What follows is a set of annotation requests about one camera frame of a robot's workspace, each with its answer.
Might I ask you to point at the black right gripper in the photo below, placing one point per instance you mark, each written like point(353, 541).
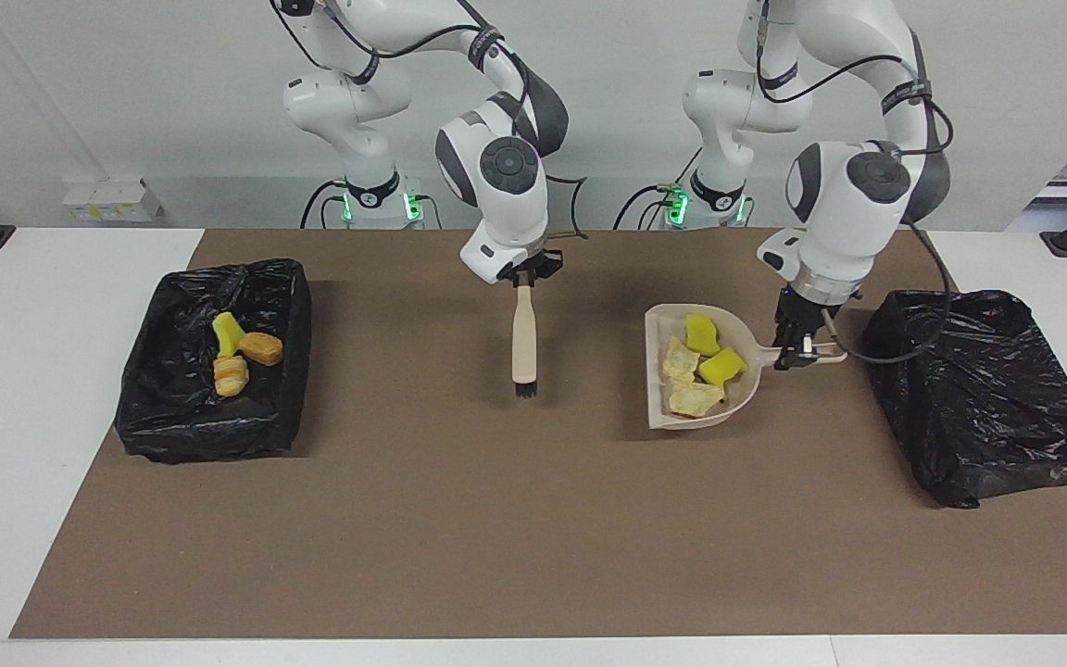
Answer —
point(533, 267)

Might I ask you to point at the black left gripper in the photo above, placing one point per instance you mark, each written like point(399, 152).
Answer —
point(800, 320)

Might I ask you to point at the beige hand brush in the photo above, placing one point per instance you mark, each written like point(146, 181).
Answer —
point(524, 338)

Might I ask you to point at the notched yellow sponge piece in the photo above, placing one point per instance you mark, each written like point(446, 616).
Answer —
point(722, 366)

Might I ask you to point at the rounded yellow sponge piece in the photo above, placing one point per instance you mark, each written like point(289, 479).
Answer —
point(702, 333)

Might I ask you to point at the pale bread chunk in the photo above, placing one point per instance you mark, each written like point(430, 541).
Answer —
point(693, 398)

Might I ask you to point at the small pale scrap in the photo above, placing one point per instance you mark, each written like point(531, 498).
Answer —
point(679, 359)

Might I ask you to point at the beige plastic dustpan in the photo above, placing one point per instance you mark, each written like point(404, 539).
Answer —
point(672, 408)

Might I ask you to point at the brown bread nugget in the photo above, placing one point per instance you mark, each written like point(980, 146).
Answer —
point(261, 349)

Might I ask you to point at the yellow sponge wedge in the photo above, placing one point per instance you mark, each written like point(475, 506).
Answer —
point(226, 333)

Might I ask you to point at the striped croissant piece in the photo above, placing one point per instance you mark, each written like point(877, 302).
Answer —
point(231, 377)

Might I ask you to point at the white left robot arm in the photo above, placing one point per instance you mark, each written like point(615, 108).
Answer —
point(848, 204)

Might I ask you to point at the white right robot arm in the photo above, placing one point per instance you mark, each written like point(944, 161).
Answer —
point(496, 167)

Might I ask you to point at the bin wrapped in black bag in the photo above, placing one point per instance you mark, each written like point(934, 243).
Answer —
point(978, 398)

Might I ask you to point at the open bin with black bag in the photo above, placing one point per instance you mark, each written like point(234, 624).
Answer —
point(172, 417)

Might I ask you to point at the brown table mat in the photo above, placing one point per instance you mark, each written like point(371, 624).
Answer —
point(533, 574)

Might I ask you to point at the white wall socket box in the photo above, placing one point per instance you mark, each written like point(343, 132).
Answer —
point(107, 201)

